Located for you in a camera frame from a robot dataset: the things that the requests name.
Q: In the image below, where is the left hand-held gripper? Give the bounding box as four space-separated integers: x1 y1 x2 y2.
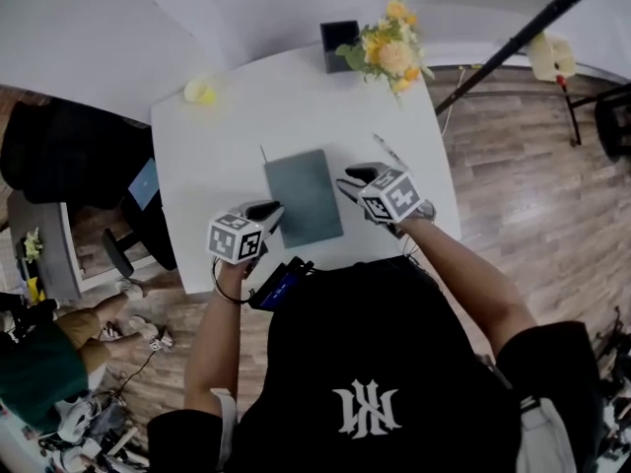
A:
206 199 287 279

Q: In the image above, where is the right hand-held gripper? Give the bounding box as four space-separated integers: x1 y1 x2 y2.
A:
335 162 428 239

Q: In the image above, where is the silver pen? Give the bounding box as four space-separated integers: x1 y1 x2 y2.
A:
371 131 411 170

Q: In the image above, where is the grey-green notebook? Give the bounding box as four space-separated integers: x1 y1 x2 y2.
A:
258 145 345 251

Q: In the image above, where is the black square pen holder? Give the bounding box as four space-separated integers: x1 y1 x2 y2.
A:
318 19 362 75

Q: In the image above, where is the person's left forearm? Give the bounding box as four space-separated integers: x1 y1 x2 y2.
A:
183 258 258 417

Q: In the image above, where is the person's right forearm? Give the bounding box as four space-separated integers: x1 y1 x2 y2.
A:
397 214 539 360

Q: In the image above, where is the black office chair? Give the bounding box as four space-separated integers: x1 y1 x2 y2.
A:
0 98 179 279

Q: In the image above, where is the black box with blue screen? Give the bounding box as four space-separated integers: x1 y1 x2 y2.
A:
247 257 316 313

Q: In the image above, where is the black wristband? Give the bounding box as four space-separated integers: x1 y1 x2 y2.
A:
212 263 250 306

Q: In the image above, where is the blue folder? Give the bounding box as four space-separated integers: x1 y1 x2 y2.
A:
126 157 162 212

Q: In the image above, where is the yellow flower bouquet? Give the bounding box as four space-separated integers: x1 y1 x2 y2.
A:
334 0 437 98

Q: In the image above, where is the person's black printed t-shirt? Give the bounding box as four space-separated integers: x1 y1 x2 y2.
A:
146 257 605 473

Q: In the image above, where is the cream coloured container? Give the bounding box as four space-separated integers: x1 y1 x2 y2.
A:
526 31 579 84

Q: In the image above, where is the small pale flower bunch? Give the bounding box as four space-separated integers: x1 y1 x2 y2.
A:
21 226 45 266

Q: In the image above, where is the small yellow object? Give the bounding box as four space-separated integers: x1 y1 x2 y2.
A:
24 275 47 304

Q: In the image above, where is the pile of assorted clutter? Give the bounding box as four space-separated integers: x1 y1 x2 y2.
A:
35 385 150 473

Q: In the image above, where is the white waist pouch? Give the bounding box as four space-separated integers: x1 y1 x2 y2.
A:
516 394 579 473

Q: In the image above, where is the pile of black equipment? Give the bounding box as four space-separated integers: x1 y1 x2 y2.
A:
590 304 631 463

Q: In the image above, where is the white power cable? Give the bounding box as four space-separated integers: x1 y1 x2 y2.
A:
440 63 470 138

